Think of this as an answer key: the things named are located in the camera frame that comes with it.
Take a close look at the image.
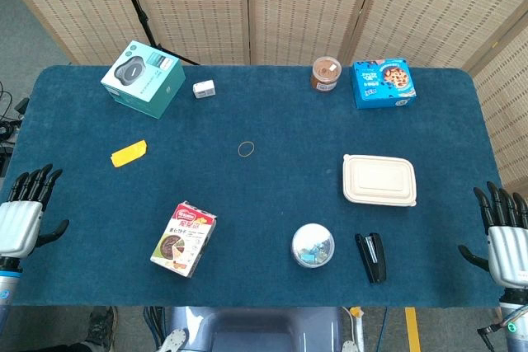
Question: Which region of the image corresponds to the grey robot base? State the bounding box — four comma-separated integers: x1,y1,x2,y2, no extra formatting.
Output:
158,306,361,352

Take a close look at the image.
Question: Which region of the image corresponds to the bamboo folding screen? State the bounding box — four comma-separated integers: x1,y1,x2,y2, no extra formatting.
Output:
0,0,528,190

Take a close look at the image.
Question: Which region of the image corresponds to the yellow plastic piece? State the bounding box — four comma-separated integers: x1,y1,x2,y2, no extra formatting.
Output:
110,139,148,169

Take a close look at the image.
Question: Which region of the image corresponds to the blue cookie box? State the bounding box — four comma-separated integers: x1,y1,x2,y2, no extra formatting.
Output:
350,59,417,110

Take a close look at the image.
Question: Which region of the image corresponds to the teal product box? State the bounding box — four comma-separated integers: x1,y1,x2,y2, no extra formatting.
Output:
100,40,186,121

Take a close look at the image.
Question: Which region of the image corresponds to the brown sauce jar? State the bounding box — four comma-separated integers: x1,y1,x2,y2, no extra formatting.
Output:
309,56,342,92

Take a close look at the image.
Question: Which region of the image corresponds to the black tripod stand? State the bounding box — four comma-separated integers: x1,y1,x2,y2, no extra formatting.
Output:
110,0,201,67

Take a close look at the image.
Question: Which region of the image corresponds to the blue cable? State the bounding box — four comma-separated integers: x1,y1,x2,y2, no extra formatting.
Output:
377,307,391,352

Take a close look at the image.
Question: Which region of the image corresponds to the clear tub of binder clips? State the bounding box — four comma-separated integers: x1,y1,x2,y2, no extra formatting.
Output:
291,223,336,269

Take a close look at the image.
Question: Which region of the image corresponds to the red white biscuit box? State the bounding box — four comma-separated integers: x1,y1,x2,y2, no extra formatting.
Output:
149,200,218,279

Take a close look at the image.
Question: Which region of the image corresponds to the black cable bundle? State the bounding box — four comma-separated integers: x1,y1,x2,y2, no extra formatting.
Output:
0,79,31,163

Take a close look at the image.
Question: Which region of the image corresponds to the beige lidded food container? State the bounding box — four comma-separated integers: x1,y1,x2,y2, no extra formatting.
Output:
342,153,417,207

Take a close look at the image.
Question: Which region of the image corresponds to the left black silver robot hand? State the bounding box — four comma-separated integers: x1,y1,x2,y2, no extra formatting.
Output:
0,163,70,260

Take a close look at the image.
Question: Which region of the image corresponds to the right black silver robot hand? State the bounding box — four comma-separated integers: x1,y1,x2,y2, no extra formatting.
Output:
457,181,528,289

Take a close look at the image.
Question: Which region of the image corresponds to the blue table cloth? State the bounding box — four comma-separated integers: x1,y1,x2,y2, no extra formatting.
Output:
0,64,511,309

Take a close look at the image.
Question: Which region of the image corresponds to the small white box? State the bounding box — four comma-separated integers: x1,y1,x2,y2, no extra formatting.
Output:
192,79,216,100

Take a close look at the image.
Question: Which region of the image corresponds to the dark shoe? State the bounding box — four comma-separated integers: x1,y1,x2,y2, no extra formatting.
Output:
84,306,119,350

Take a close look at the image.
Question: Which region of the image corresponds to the black stapler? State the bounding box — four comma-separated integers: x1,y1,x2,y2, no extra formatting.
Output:
355,232,389,284

